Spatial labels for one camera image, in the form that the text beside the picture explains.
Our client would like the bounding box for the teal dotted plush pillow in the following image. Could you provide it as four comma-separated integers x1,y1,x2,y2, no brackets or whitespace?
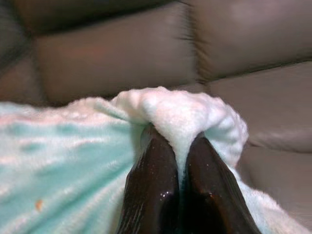
0,85,308,234

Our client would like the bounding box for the grey-green leather sofa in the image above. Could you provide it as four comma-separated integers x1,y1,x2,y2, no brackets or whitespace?
0,0,312,234

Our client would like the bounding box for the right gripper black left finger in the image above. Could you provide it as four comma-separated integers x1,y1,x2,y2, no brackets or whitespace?
116,123,181,234

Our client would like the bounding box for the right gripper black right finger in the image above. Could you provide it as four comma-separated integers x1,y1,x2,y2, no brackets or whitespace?
181,136,261,234

